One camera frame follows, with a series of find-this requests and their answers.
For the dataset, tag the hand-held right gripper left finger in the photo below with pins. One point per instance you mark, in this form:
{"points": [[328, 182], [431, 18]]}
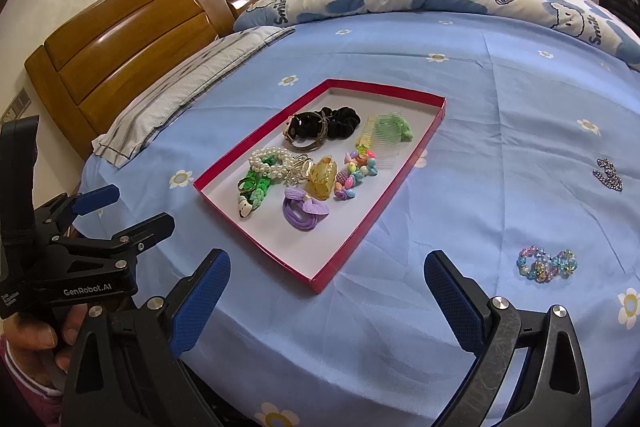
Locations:
{"points": [[200, 302]]}

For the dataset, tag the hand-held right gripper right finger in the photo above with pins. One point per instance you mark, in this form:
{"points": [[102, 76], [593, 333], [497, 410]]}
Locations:
{"points": [[452, 302]]}

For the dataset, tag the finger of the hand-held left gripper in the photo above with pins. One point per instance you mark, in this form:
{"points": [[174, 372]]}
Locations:
{"points": [[95, 199], [145, 229]]}

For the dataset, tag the red cardboard tray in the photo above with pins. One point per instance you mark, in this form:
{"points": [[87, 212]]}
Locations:
{"points": [[320, 237]]}

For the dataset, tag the black scrunchie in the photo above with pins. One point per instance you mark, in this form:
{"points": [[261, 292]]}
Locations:
{"points": [[345, 119]]}

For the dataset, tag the person's left forearm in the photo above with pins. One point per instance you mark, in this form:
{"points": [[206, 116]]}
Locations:
{"points": [[20, 389]]}

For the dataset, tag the person's left hand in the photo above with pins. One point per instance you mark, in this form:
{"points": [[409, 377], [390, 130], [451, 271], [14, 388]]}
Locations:
{"points": [[30, 334]]}

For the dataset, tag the white dog charm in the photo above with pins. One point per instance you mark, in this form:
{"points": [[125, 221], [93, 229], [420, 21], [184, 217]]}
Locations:
{"points": [[244, 208]]}

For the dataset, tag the grey striped pillow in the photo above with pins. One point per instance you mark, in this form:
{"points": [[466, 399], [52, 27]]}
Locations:
{"points": [[190, 72]]}

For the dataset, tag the silver hair clip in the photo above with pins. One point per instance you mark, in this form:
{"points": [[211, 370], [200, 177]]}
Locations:
{"points": [[300, 167]]}

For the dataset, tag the green hair comb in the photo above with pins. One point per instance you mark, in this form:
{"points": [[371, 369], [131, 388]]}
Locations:
{"points": [[387, 142]]}

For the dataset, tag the yellow claw clip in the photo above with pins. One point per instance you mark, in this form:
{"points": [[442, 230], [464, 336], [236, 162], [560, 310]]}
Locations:
{"points": [[322, 179]]}

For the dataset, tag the wrist watch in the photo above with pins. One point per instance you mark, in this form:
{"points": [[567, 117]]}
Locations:
{"points": [[300, 145]]}

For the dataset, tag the wooden headboard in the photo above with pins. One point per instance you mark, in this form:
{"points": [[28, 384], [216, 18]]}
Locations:
{"points": [[125, 22]]}

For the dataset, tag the yellow hair comb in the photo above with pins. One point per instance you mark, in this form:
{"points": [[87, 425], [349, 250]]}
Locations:
{"points": [[367, 132]]}

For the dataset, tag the blue floral bedsheet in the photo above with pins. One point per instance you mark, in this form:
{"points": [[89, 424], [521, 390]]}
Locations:
{"points": [[475, 107]]}

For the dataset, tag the wall socket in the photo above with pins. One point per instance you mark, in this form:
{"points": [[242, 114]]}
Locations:
{"points": [[17, 104]]}

